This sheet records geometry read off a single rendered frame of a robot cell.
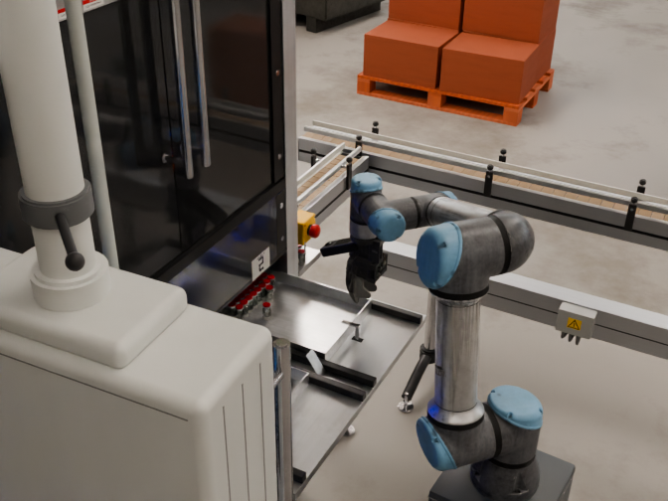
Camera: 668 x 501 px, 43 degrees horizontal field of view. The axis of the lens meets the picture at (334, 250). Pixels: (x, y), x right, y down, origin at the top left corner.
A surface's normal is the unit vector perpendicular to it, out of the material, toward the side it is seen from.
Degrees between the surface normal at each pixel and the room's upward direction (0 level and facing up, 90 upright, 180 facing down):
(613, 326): 90
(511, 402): 8
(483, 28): 90
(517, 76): 90
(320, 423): 0
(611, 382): 0
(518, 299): 90
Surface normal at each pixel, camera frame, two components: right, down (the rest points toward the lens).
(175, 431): -0.42, 0.47
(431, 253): -0.94, 0.05
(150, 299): 0.01, -0.85
